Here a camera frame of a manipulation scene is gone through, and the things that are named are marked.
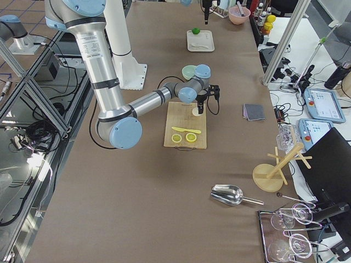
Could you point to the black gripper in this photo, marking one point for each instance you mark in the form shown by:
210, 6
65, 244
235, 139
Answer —
201, 98

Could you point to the white steamed bun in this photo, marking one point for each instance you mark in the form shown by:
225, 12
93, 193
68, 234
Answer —
196, 112

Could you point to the white ceramic spoon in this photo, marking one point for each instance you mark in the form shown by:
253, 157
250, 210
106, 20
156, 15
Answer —
195, 45

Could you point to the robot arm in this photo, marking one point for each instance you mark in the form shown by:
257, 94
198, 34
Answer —
12, 27
100, 30

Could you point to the light green ceramic bowl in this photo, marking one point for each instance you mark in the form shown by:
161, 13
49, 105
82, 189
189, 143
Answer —
188, 71

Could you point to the pink bowl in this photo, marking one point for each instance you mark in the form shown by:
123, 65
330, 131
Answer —
235, 16

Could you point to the bamboo cutting board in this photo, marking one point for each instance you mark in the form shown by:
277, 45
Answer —
180, 114

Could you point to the yellow plastic knife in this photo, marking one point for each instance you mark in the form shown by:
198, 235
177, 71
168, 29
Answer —
179, 129

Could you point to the lower lemon slice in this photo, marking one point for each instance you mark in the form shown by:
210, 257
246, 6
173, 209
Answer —
191, 137

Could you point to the upper lemon half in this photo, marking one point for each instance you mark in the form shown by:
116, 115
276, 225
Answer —
176, 138

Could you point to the folded grey cloth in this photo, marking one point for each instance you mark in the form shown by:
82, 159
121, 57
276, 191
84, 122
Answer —
253, 112

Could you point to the beige rabbit tray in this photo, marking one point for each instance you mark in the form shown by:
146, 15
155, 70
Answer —
205, 37

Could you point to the green lime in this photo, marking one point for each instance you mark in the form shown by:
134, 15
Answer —
196, 31

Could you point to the metal scoop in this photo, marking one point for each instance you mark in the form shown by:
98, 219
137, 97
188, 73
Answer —
231, 195

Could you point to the wooden mug tree stand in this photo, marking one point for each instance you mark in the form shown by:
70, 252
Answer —
270, 178

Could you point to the lower teach pendant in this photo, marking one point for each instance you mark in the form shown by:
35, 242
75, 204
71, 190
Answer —
312, 130

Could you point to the teach pendant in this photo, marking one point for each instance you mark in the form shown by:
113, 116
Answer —
312, 130
323, 104

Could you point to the upper teach pendant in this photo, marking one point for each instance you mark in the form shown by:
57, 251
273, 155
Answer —
323, 104

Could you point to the black monitor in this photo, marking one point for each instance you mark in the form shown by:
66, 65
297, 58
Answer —
329, 175

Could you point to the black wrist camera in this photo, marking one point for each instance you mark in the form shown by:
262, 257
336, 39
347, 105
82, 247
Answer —
214, 90

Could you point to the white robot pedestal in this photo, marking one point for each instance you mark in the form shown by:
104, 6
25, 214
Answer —
130, 73

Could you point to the aluminium frame post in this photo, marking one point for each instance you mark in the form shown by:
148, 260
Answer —
288, 33

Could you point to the wire glass rack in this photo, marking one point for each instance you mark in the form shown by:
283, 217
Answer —
284, 234

